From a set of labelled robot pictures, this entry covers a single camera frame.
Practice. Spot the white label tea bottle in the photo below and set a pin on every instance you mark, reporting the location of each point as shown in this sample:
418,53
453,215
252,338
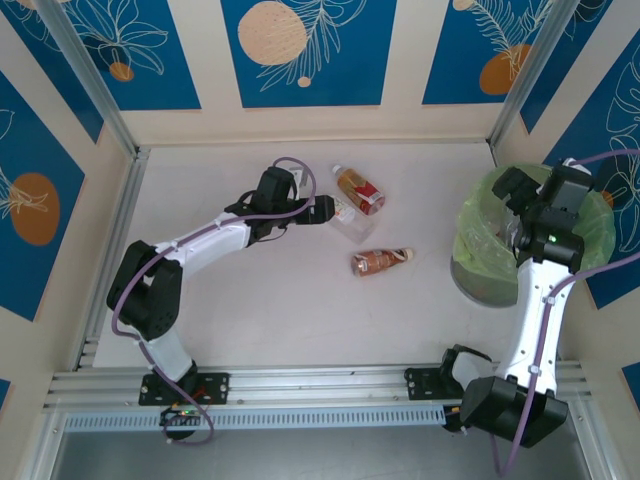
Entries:
352,222

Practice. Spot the gold red label bottle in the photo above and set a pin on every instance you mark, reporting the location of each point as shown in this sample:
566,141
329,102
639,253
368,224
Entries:
357,190

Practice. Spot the brown coffee bottle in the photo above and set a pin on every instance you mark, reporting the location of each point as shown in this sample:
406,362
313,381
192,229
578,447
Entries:
377,261

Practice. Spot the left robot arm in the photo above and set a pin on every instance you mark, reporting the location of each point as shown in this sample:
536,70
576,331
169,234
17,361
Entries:
145,290

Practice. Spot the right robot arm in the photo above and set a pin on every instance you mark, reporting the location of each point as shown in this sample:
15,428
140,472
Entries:
530,325

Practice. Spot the grey plastic bin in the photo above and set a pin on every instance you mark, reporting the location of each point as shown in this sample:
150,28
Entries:
485,287

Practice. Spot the grey metal panel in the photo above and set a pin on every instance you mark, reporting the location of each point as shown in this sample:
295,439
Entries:
320,455

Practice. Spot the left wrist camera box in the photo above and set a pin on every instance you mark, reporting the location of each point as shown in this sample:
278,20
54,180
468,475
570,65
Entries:
300,176

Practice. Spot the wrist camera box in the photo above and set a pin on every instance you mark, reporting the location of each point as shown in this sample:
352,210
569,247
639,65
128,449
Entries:
300,176
575,165

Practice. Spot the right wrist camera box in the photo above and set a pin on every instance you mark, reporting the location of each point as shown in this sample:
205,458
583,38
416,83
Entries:
575,165

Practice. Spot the aluminium frame post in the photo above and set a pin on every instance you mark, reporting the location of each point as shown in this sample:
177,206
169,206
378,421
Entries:
532,75
90,75

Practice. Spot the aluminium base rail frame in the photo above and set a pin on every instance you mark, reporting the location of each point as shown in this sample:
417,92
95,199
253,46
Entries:
320,380

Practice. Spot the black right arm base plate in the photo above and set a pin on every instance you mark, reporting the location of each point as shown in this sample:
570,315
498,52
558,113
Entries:
422,382

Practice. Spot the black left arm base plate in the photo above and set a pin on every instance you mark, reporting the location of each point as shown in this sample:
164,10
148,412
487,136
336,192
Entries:
215,387

